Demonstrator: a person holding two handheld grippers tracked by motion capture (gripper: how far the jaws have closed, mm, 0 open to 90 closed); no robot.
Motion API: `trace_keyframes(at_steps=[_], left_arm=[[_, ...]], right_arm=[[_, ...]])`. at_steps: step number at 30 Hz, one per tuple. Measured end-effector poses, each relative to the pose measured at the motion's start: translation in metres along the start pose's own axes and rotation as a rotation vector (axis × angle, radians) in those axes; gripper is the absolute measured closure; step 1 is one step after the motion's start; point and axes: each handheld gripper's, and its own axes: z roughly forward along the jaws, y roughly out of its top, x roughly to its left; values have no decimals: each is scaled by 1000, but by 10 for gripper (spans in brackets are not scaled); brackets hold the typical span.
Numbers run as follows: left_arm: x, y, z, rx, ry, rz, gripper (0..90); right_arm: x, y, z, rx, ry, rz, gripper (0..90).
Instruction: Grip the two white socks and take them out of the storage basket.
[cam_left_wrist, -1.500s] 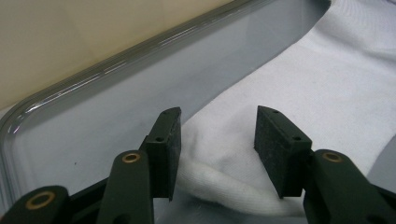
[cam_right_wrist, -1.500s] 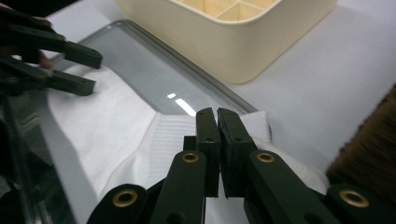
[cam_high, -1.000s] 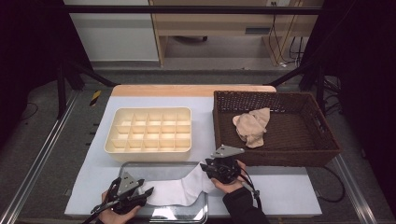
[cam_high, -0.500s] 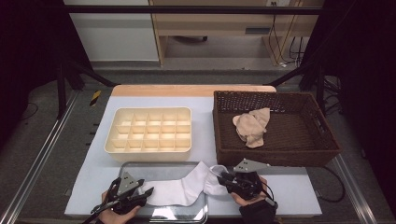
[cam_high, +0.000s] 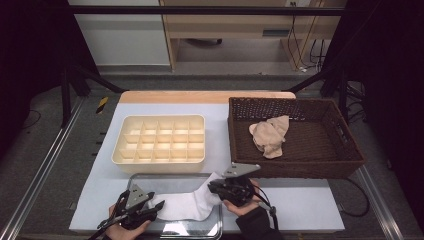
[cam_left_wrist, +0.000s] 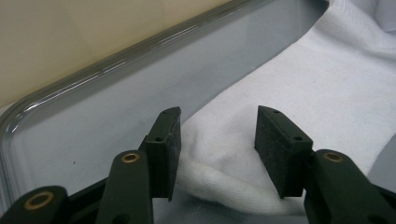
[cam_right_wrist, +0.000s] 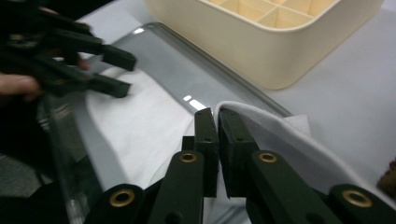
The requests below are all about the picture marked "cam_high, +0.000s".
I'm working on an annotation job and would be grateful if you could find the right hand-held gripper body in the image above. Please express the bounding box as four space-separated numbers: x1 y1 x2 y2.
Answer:
221 161 262 208

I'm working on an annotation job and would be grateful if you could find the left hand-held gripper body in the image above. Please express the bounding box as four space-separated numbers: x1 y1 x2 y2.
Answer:
112 187 158 232

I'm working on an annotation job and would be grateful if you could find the white sock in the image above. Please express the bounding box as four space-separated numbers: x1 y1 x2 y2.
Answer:
147 171 232 222

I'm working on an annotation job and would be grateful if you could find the clear box lid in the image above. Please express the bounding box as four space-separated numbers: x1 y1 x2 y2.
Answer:
127 172 224 240

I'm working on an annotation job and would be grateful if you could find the cream divided storage box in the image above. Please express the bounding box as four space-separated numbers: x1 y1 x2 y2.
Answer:
111 114 206 175

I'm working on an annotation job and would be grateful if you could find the brown wicker basket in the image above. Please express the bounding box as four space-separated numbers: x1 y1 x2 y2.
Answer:
227 96 367 180

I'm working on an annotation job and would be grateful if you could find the person's right hand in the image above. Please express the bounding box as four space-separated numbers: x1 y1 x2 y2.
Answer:
222 179 265 218

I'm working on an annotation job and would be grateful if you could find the person's left hand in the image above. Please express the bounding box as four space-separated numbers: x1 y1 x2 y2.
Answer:
107 203 154 240

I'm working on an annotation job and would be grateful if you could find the white table mat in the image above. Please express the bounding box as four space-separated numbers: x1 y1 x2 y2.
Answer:
69 102 346 233

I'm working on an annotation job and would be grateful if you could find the yellow black tape strip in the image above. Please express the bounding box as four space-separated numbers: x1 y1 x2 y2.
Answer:
95 96 110 115

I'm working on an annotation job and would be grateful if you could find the black metal stand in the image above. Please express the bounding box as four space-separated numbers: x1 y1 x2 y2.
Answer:
285 64 350 125
60 63 126 128

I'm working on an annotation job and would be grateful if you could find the white cabinet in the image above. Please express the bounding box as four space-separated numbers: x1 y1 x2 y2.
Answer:
68 0 172 67

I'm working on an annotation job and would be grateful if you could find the wooden desk shelf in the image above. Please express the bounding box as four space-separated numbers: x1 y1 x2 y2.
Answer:
159 0 349 72

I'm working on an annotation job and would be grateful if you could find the black horizontal bar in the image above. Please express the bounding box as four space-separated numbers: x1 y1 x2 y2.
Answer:
68 4 348 17

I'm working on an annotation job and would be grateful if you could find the black curtain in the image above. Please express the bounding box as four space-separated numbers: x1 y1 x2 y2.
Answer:
320 0 424 232
0 0 100 159

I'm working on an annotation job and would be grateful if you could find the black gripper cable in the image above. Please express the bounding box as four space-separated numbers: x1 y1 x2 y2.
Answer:
254 184 280 232
87 213 129 240

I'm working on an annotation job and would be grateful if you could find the aluminium rail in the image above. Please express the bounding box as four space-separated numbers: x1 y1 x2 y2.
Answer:
0 96 86 240
357 164 406 240

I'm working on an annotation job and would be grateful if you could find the black floor cable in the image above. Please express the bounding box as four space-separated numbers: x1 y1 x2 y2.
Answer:
337 177 371 218
20 108 43 132

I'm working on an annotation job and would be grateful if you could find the black cable bundle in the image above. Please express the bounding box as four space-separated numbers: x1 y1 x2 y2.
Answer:
309 39 327 73
345 80 368 125

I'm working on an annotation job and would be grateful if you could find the black hanging cable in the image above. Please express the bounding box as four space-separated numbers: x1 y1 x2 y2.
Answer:
287 2 303 70

